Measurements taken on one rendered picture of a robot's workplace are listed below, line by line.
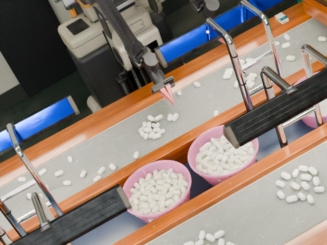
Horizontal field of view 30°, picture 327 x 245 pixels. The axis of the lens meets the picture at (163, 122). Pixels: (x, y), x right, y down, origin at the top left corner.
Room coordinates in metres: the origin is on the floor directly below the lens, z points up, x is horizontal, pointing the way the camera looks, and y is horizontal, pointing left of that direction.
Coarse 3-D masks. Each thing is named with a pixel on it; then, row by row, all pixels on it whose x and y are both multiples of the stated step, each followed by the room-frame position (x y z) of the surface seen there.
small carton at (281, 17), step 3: (276, 15) 2.30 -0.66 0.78; (279, 15) 2.29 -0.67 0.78; (282, 15) 2.29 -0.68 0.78; (285, 15) 2.28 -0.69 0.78; (276, 18) 2.29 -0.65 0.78; (279, 18) 2.27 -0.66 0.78; (282, 18) 2.26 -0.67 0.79; (285, 18) 2.25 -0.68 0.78; (288, 18) 2.25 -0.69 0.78; (279, 21) 2.27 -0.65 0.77; (282, 21) 2.25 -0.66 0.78; (285, 21) 2.25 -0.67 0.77
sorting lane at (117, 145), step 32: (288, 32) 2.21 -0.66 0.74; (320, 32) 2.11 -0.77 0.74; (256, 64) 2.09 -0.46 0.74; (288, 64) 2.00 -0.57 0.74; (192, 96) 2.06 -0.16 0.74; (224, 96) 1.97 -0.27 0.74; (128, 128) 2.03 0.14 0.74; (160, 128) 1.95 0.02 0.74; (192, 128) 1.86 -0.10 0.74; (64, 160) 2.00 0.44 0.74; (96, 160) 1.92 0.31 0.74; (128, 160) 1.84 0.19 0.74; (0, 192) 1.98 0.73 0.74; (32, 192) 1.90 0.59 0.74; (64, 192) 1.82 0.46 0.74; (0, 224) 1.80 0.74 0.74
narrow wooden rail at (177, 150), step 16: (320, 64) 1.88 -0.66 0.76; (288, 80) 1.87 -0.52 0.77; (256, 96) 1.86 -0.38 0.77; (224, 112) 1.85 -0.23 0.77; (240, 112) 1.81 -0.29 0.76; (208, 128) 1.80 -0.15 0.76; (176, 144) 1.78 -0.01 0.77; (144, 160) 1.77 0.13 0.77; (176, 160) 1.76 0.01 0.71; (112, 176) 1.76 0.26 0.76; (128, 176) 1.73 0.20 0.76; (80, 192) 1.75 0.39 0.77; (96, 192) 1.71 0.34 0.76; (64, 208) 1.70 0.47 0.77; (32, 224) 1.69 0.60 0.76
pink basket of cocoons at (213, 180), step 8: (216, 128) 1.78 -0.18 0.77; (200, 136) 1.77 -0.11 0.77; (208, 136) 1.77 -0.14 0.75; (192, 144) 1.74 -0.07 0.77; (200, 144) 1.75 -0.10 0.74; (256, 144) 1.61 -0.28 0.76; (192, 152) 1.72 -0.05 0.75; (256, 152) 1.57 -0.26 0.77; (192, 160) 1.69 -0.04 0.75; (192, 168) 1.62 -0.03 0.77; (240, 168) 1.52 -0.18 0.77; (208, 176) 1.55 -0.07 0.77; (216, 176) 1.53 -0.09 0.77; (224, 176) 1.52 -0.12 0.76; (216, 184) 1.57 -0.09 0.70
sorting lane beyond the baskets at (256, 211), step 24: (288, 168) 1.46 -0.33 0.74; (240, 192) 1.44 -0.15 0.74; (264, 192) 1.40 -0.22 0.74; (288, 192) 1.36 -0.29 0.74; (312, 192) 1.32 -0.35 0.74; (216, 216) 1.39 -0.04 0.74; (240, 216) 1.35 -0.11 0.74; (264, 216) 1.31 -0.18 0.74; (288, 216) 1.27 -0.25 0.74; (312, 216) 1.23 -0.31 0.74; (168, 240) 1.38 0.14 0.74; (192, 240) 1.34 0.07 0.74; (216, 240) 1.30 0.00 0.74; (240, 240) 1.26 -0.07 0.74; (264, 240) 1.22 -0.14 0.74; (288, 240) 1.18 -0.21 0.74
